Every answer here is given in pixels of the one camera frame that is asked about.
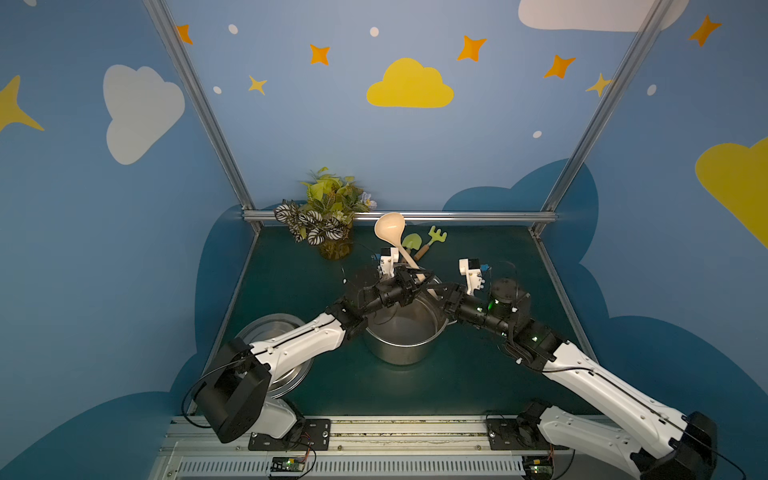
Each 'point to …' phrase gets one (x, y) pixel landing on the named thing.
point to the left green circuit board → (287, 464)
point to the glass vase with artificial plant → (325, 215)
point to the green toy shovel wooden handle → (412, 241)
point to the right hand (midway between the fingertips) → (427, 288)
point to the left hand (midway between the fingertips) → (438, 270)
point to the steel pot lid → (269, 326)
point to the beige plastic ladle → (390, 227)
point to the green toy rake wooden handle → (435, 235)
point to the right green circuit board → (537, 468)
